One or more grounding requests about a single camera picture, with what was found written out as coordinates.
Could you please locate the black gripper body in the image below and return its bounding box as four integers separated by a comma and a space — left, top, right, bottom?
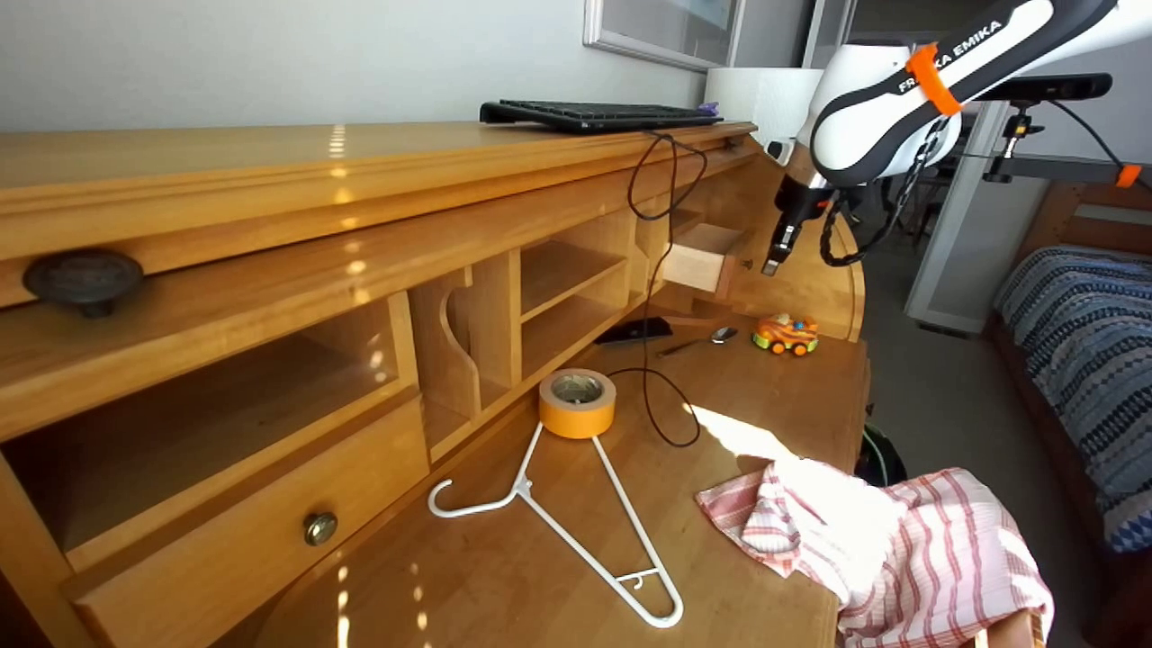
770, 173, 838, 248

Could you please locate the small open wooden drawer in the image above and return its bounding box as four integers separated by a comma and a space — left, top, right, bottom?
658, 218, 754, 300

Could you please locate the brass drawer knob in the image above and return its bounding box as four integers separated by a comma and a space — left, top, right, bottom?
299, 507, 341, 552

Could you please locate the wide wooden drawer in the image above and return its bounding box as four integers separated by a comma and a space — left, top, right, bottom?
64, 393, 434, 648

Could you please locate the colourful toy car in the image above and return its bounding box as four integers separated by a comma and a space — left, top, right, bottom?
750, 312, 826, 359

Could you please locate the flat black device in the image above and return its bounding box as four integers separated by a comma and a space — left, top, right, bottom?
594, 312, 678, 346

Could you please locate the black laptop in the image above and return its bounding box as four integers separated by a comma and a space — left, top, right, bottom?
474, 98, 729, 136

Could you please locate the white framed board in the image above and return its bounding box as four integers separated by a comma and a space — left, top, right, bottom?
581, 0, 750, 71

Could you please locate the black bag with green trim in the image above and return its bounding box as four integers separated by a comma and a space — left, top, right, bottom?
857, 422, 911, 491

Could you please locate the orange tape roll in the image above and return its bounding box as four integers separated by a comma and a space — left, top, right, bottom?
536, 363, 621, 442

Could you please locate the red striped white cloth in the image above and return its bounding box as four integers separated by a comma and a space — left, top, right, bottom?
686, 404, 1060, 648

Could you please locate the blue striped bed blanket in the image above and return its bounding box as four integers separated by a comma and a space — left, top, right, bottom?
992, 246, 1152, 556

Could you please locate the wooden roll-top desk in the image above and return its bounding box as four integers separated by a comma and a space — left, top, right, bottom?
0, 119, 875, 648

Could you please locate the large black round knob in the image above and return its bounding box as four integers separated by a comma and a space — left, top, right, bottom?
18, 246, 152, 321

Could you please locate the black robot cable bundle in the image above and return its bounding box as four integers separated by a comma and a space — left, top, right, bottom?
819, 155, 929, 270

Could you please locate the white camera stand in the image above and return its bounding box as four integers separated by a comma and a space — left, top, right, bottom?
904, 100, 1024, 338

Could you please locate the thin black cable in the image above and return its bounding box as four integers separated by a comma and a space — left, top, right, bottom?
622, 129, 713, 453

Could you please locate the orange strap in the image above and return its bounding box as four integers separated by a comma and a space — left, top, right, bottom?
904, 42, 970, 119

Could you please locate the wooden bed frame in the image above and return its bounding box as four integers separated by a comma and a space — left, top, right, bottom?
1020, 178, 1152, 264

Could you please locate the black camera bar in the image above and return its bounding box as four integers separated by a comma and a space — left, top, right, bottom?
983, 69, 1116, 108

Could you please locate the white wire clothes hanger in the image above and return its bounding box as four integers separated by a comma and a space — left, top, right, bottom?
424, 417, 688, 634

